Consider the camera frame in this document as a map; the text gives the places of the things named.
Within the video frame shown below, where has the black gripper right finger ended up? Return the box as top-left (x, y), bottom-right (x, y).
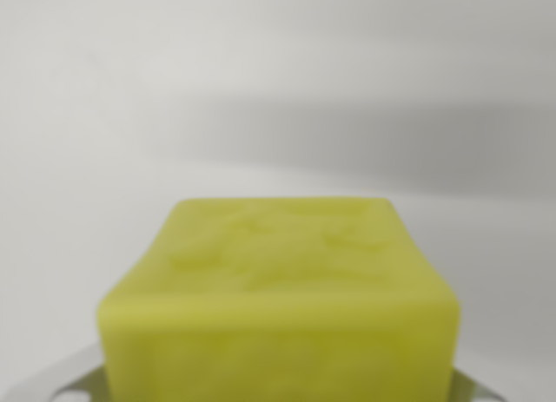
top-left (447, 366), bottom-right (510, 402)

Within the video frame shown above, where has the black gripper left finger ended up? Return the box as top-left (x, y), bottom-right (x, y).
top-left (17, 341), bottom-right (113, 402)

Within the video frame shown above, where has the yellow translucent cube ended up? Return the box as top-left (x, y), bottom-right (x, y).
top-left (96, 196), bottom-right (461, 402)

